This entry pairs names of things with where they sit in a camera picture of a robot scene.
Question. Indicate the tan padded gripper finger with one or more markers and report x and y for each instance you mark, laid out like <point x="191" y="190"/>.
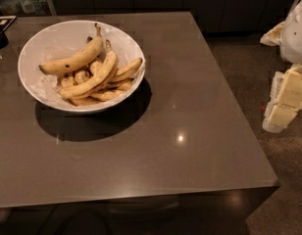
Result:
<point x="273" y="36"/>
<point x="286" y="100"/>

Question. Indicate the bottom yellow banana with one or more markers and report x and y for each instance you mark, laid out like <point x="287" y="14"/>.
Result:
<point x="106" y="95"/>

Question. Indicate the right side yellow banana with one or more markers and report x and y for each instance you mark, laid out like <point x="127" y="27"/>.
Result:
<point x="128" y="70"/>

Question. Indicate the long yellow banana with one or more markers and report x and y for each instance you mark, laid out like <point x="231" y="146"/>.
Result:
<point x="78" y="60"/>
<point x="102" y="73"/>

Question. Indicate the black object at table corner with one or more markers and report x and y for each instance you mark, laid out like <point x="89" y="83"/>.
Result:
<point x="5" y="22"/>

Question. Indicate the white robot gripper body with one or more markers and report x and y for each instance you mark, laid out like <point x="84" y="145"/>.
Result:
<point x="295" y="36"/>

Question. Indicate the dark cabinet fronts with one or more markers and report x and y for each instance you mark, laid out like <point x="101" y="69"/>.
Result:
<point x="212" y="16"/>

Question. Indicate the white bowl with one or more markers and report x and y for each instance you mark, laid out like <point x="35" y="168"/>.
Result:
<point x="62" y="40"/>

